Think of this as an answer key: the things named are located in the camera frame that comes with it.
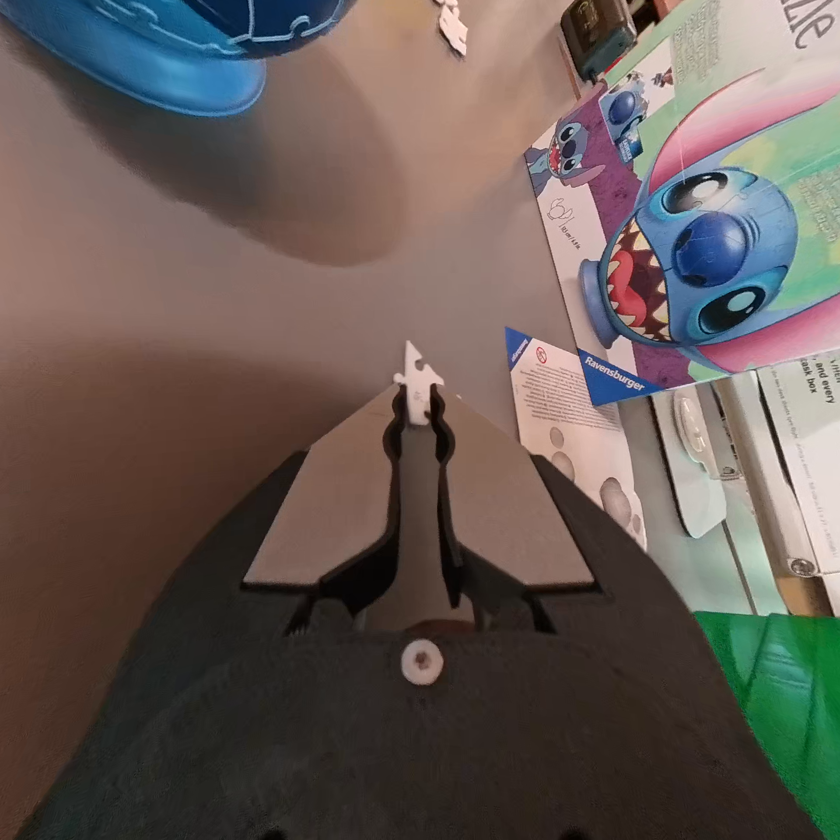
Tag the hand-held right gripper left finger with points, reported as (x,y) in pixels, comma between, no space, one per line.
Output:
(315,512)

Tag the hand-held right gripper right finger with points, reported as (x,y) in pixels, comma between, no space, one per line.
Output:
(512,518)

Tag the blue puzzle ball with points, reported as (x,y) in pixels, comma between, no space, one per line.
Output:
(275,19)

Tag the puzzle instruction sheet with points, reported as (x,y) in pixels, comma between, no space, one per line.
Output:
(558,400)

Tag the colourful puzzle box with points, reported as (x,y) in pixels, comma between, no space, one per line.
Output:
(722,229)

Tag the white rounded card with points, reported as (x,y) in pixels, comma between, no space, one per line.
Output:
(695,472)

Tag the white cardboard box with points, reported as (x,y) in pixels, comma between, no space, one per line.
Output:
(804,459)
(761,499)

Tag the green plastic container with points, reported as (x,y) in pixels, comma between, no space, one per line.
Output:
(774,709)

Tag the black electronic device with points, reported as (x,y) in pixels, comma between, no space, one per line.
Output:
(597,36)

